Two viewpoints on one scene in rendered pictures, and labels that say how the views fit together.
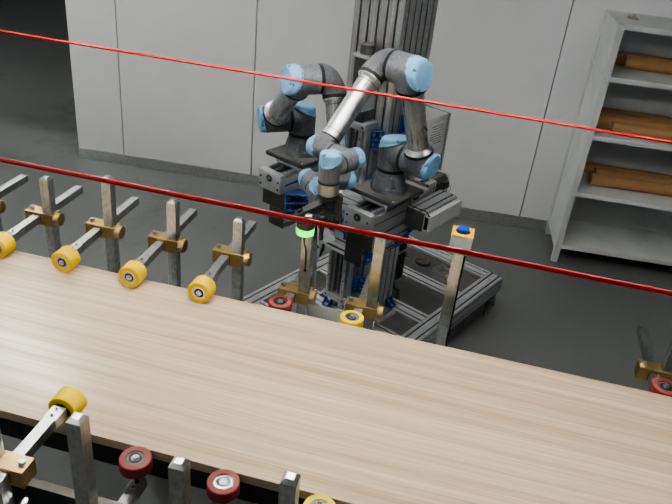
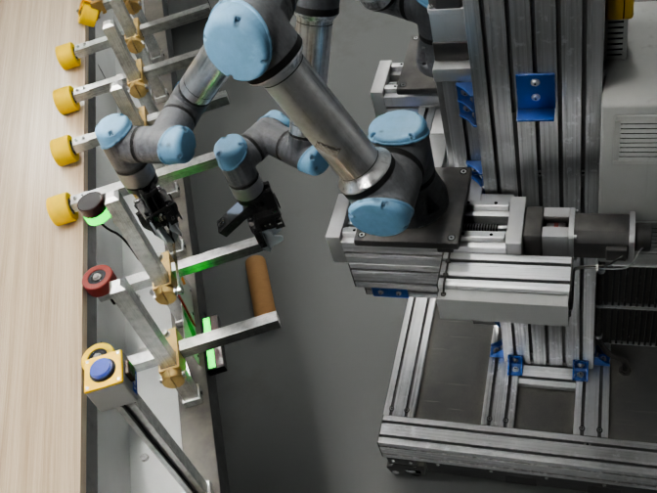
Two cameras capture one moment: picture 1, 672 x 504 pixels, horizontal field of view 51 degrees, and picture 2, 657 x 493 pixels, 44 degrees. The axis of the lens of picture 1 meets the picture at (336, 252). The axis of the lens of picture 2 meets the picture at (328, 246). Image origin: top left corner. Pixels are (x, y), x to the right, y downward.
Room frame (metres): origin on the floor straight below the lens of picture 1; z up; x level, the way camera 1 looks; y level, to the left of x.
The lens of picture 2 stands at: (2.31, -1.35, 2.29)
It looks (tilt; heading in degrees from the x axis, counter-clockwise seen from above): 47 degrees down; 81
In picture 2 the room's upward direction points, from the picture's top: 19 degrees counter-clockwise
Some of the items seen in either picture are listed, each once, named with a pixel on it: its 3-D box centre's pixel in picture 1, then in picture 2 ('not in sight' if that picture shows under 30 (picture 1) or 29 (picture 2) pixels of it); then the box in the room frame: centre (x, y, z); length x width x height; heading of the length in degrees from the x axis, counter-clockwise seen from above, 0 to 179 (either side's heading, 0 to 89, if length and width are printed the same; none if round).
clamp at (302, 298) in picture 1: (296, 294); (163, 279); (2.11, 0.12, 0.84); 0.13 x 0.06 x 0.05; 79
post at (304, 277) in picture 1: (304, 274); (152, 263); (2.11, 0.10, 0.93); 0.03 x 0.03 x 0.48; 79
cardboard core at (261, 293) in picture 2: not in sight; (260, 291); (2.32, 0.67, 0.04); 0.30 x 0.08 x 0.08; 79
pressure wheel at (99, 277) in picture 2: (279, 313); (105, 289); (1.97, 0.17, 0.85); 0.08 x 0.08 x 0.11
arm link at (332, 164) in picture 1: (330, 167); (122, 143); (2.19, 0.05, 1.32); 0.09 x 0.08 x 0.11; 141
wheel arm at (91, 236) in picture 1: (103, 226); (141, 73); (2.27, 0.87, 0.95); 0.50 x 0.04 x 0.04; 169
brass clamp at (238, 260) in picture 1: (232, 256); not in sight; (2.16, 0.37, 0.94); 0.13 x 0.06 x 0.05; 79
